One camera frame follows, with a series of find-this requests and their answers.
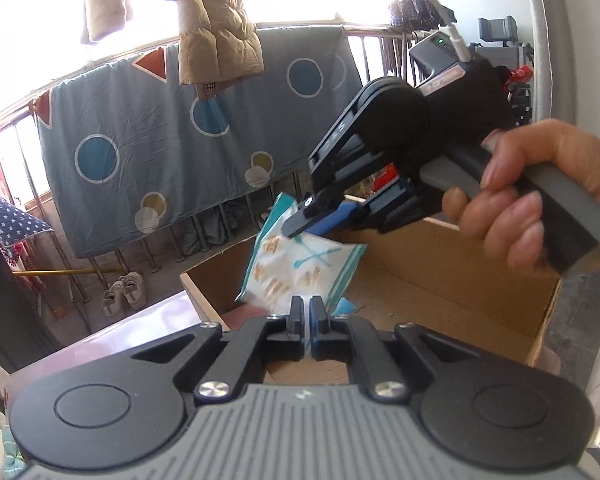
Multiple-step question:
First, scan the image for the white teal wipes packet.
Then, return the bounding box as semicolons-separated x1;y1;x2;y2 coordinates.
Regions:
235;192;370;318

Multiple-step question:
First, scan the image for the beige puffer jacket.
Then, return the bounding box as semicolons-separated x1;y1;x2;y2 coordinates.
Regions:
146;0;265;86

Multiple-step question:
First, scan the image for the plaid hanging garment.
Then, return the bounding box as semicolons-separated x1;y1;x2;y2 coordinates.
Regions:
387;0;448;28

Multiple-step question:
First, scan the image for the person's right hand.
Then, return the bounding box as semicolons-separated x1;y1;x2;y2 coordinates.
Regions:
442;119;600;272

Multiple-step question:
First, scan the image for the white cable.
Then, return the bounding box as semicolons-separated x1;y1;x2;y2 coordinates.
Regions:
410;0;476;63

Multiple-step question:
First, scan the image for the grey boxy device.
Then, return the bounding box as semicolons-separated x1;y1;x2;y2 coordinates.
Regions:
477;16;535;66

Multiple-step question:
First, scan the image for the metal balcony railing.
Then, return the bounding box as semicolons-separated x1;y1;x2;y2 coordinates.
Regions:
0;22;416;321

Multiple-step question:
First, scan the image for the beige hanging garment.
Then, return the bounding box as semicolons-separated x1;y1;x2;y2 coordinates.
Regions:
80;0;133;45

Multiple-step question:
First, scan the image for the yellow stick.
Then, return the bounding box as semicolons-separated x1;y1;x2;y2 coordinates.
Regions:
12;267;126;278

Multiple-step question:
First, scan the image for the dark board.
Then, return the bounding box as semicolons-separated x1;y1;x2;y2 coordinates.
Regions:
0;220;61;375

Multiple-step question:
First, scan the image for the blue circle print blanket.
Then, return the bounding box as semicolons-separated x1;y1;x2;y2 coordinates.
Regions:
32;25;366;260

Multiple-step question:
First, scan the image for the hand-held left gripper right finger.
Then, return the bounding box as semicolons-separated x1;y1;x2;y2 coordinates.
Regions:
307;296;486;403

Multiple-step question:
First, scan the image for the brown cardboard box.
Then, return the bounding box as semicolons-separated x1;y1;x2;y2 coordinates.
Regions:
180;212;563;386

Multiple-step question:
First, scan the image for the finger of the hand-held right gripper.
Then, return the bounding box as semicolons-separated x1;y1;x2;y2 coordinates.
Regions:
340;177;433;236
284;85;396;239

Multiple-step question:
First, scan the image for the blue star print cloth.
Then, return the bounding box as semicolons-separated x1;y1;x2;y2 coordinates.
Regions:
0;189;55;248

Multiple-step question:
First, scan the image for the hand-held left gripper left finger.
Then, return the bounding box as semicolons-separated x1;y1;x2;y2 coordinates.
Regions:
130;296;306;403

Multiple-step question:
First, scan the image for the white sneaker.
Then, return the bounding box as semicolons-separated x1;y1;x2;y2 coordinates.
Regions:
102;280;127;318
122;271;148;311

